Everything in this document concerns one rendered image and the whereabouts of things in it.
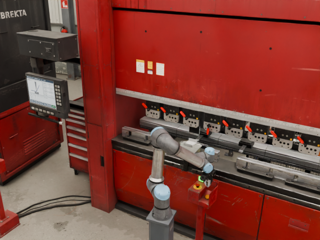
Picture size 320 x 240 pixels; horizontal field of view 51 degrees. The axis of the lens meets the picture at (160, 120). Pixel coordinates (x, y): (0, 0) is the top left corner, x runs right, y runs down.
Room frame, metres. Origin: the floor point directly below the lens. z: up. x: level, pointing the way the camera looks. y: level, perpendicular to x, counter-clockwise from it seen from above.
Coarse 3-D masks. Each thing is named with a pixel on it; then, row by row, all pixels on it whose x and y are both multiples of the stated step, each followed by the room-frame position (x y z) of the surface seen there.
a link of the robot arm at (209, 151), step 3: (207, 147) 2.36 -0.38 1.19; (210, 147) 2.36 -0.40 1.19; (207, 150) 2.31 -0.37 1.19; (210, 150) 2.31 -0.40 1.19; (213, 150) 2.32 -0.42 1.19; (207, 153) 2.31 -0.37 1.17; (210, 153) 2.30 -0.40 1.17; (213, 153) 2.31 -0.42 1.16; (207, 156) 2.30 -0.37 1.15; (210, 156) 2.30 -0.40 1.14; (213, 156) 2.32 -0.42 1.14; (207, 159) 2.30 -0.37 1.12; (210, 159) 2.31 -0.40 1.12; (213, 159) 2.32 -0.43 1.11; (210, 162) 2.31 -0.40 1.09
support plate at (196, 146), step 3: (183, 141) 2.83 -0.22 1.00; (186, 141) 2.83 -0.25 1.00; (183, 144) 2.77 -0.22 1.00; (195, 144) 2.78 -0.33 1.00; (198, 144) 2.78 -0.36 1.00; (186, 147) 2.72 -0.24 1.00; (189, 147) 2.72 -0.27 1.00; (192, 147) 2.72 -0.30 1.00; (195, 147) 2.72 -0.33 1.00; (198, 147) 2.72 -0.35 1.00; (192, 150) 2.66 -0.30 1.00; (195, 150) 2.66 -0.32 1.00
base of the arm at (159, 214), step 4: (156, 208) 2.02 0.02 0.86; (164, 208) 2.01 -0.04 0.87; (168, 208) 2.03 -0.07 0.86; (152, 212) 2.05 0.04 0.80; (156, 212) 2.01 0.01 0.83; (160, 212) 2.00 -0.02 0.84; (164, 212) 2.00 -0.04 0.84; (168, 212) 2.02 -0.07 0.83; (152, 216) 2.03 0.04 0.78; (156, 216) 2.00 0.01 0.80; (160, 216) 1.99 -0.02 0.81; (164, 216) 2.00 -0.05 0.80; (168, 216) 2.00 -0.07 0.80; (160, 220) 1.98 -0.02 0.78; (164, 220) 1.99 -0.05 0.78
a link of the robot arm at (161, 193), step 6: (156, 186) 2.09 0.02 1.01; (162, 186) 2.09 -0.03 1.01; (156, 192) 2.03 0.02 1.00; (162, 192) 2.02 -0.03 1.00; (168, 192) 2.03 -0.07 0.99; (156, 198) 2.02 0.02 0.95; (162, 198) 2.00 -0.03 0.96; (168, 198) 2.02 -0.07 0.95; (156, 204) 2.02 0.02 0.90; (162, 204) 2.00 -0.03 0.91; (168, 204) 2.03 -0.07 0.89
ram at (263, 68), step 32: (128, 32) 3.12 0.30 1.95; (160, 32) 2.96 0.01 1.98; (192, 32) 2.81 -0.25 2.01; (224, 32) 2.68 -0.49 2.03; (256, 32) 2.56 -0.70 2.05; (288, 32) 2.46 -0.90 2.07; (128, 64) 3.12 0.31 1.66; (192, 64) 2.81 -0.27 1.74; (224, 64) 2.67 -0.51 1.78; (256, 64) 2.55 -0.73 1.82; (288, 64) 2.44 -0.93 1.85; (160, 96) 2.95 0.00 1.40; (192, 96) 2.80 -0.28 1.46; (224, 96) 2.66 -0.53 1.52; (256, 96) 2.53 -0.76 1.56; (288, 96) 2.42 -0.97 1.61; (288, 128) 2.40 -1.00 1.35
